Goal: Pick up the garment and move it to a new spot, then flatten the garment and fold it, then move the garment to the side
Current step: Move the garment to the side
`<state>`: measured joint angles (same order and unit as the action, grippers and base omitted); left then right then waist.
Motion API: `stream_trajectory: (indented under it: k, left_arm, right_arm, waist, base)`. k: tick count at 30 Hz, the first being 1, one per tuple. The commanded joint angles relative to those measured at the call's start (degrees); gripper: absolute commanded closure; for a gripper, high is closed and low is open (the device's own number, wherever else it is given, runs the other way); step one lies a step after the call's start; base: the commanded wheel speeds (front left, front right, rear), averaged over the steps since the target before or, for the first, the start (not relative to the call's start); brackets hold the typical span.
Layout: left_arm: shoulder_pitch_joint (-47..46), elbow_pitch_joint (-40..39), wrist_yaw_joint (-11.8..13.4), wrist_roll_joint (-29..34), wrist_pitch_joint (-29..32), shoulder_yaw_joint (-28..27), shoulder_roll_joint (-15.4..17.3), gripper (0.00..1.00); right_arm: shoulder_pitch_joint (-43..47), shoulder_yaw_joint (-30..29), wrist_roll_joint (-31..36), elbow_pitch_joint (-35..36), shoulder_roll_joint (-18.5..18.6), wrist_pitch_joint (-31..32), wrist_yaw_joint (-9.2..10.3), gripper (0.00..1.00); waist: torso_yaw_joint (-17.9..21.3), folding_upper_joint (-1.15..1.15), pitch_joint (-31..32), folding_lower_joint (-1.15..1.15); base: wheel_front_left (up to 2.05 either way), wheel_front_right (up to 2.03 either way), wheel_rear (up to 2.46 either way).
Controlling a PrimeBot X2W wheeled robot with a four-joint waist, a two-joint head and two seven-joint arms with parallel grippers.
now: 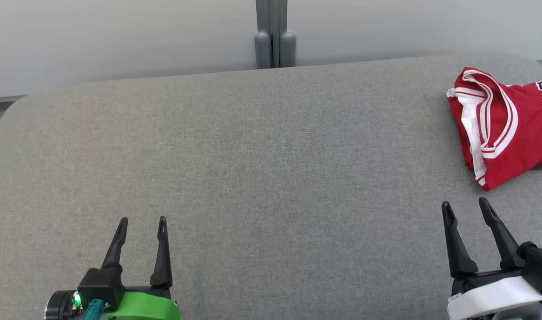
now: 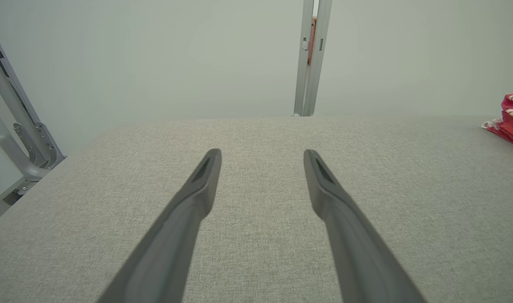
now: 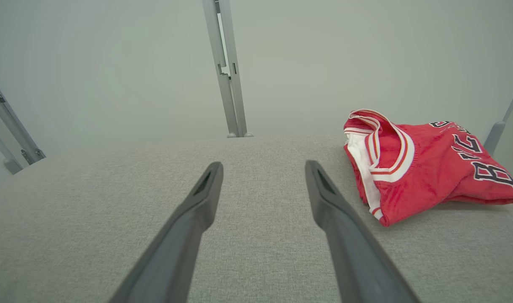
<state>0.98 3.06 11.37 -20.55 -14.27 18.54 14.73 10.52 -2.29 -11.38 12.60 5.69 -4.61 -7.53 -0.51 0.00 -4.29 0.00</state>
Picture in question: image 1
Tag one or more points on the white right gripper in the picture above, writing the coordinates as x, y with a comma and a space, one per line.
493, 295

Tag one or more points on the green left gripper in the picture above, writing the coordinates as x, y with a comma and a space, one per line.
142, 306

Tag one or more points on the red and white jersey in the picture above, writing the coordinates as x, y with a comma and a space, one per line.
506, 115

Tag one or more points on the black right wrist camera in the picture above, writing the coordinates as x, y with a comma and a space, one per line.
539, 266

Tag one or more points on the teal left camera connector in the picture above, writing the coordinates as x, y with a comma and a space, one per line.
93, 310

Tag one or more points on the grey partition post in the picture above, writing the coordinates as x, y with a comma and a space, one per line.
275, 40

